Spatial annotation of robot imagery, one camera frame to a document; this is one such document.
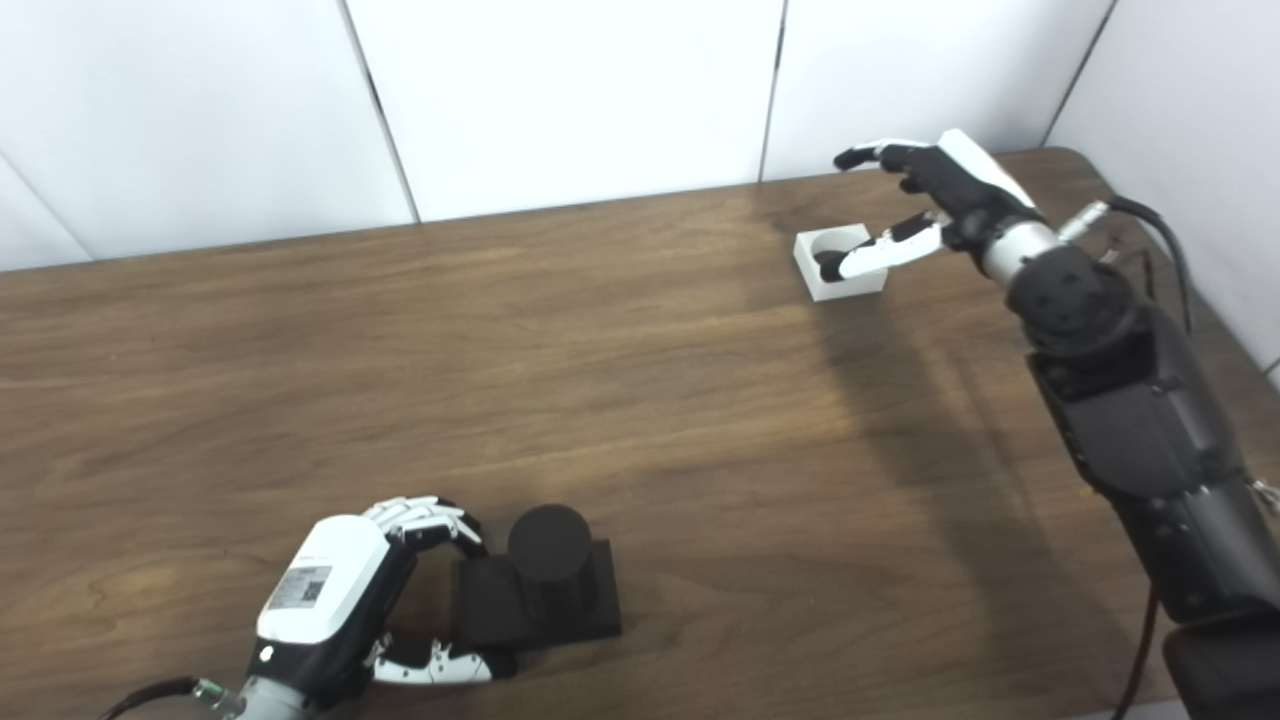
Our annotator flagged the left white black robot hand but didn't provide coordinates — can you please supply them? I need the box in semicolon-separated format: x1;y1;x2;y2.
240;496;518;720

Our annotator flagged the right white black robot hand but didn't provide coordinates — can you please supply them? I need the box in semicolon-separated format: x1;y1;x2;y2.
833;129;1046;282

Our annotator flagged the white square piece with hole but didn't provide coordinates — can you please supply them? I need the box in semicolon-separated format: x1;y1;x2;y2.
794;223;887;302

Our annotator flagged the black peg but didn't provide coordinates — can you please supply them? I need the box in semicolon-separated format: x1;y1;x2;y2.
452;504;623;651

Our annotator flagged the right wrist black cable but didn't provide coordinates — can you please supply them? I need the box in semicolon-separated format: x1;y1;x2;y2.
1058;195;1193;333

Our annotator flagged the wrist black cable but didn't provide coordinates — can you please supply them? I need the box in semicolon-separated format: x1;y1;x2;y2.
97;677;246;720
1058;195;1193;333

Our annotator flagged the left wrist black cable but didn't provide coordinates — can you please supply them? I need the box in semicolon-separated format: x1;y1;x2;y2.
97;677;246;720

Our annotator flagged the thin black hanging cable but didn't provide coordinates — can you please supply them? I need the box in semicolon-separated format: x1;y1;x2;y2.
1112;585;1163;720

